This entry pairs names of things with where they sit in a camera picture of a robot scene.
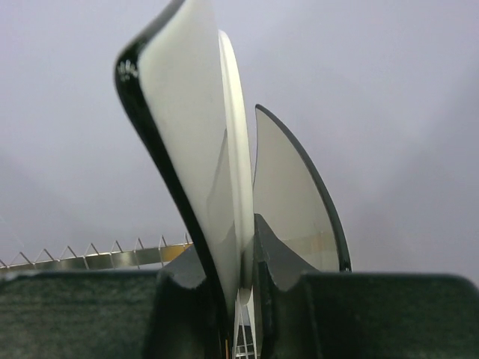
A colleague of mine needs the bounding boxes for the white black-rimmed square plate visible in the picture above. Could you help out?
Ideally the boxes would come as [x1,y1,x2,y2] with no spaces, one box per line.
[115,1,254,322]

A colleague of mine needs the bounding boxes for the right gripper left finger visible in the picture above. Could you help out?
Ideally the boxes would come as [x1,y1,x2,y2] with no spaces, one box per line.
[147,247,219,358]

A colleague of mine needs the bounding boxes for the stainless steel dish rack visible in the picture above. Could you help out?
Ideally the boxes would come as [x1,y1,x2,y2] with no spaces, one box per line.
[1,245,238,358]

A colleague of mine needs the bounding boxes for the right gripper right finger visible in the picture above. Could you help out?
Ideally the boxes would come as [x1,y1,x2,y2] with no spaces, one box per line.
[253,214,322,358]

